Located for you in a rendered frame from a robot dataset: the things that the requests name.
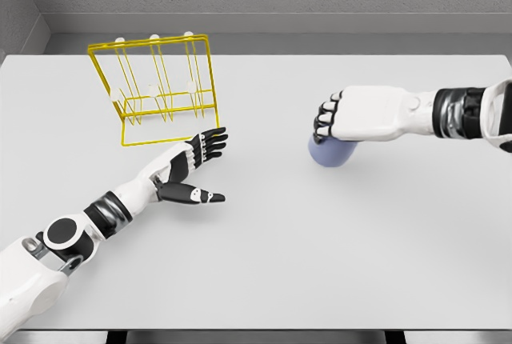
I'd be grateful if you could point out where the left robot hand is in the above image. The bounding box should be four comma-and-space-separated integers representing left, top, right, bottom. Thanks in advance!
148, 126, 229, 205

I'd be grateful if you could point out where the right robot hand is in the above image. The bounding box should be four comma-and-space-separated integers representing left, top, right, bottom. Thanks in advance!
312, 85, 410, 145

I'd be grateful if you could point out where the pale blue cup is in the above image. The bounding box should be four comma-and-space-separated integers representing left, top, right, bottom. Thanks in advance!
306, 133, 358, 169

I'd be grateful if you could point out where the yellow wire cup holder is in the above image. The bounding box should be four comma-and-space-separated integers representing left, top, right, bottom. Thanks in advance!
86, 30, 222, 147

